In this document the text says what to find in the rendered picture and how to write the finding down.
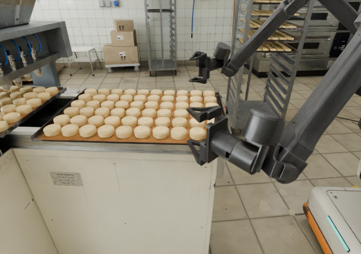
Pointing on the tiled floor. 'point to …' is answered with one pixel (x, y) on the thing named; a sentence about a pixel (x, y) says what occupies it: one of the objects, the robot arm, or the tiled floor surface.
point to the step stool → (84, 57)
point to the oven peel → (234, 9)
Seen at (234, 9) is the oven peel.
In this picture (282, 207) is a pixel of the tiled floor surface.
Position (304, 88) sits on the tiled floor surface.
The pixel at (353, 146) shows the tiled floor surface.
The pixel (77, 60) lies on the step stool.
